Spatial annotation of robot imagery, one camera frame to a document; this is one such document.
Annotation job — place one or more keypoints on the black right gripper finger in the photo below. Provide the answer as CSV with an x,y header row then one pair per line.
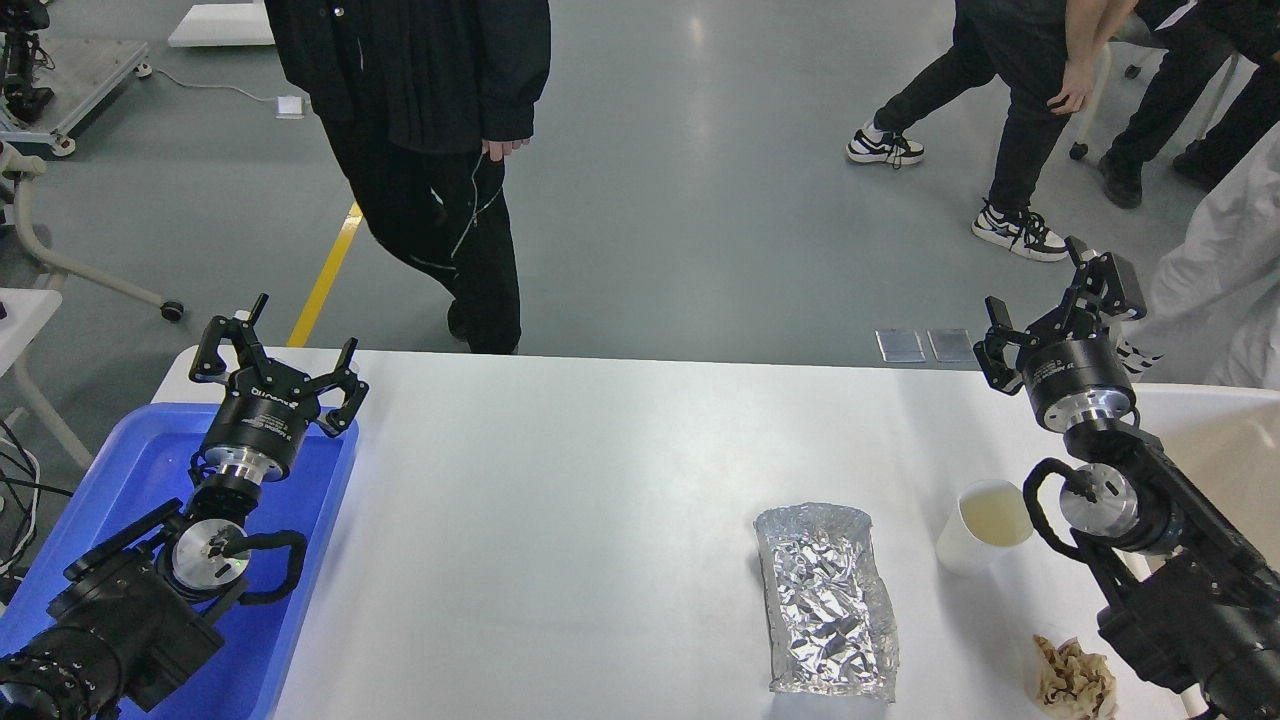
x,y
1004,353
1104,290

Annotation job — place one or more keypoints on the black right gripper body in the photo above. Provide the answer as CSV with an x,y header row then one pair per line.
x,y
1072,381

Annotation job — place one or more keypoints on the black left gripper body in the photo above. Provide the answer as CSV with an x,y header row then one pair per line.
x,y
261,423

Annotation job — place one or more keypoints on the white paper cup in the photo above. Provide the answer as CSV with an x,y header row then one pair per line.
x,y
988,520

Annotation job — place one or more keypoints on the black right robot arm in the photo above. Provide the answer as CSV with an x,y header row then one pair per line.
x,y
1190,602

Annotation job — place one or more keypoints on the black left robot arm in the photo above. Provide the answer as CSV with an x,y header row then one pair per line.
x,y
183,568

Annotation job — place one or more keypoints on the right metal floor plate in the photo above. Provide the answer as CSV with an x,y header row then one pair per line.
x,y
951,345

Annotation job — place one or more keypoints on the metal floor plate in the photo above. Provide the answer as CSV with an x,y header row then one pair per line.
x,y
900,346
951,345

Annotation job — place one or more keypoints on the left metal floor plate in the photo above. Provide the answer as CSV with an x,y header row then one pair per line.
x,y
900,346

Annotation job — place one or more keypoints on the person in white trousers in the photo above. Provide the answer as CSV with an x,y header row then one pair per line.
x,y
1232,241

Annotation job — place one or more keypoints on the beige plastic bin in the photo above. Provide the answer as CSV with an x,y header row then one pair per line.
x,y
1226,440

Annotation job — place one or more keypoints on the white side table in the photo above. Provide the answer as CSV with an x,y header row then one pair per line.
x,y
26,312

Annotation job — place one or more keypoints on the white floor power socket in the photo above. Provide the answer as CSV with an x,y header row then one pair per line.
x,y
290,107

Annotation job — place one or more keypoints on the seated person in black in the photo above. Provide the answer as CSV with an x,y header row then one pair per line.
x,y
1199,36

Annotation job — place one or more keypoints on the crumpled brown paper napkin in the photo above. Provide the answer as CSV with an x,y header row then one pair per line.
x,y
1072,683

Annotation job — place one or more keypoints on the crumpled aluminium foil tray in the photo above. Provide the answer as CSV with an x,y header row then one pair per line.
x,y
829,614

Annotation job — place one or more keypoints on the grey wheeled equipment cart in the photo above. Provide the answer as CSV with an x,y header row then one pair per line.
x,y
51,84

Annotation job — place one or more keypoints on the person in black coat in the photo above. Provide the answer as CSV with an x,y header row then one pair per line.
x,y
422,103

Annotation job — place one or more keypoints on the white floor board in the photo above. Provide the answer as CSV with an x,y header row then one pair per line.
x,y
244,23

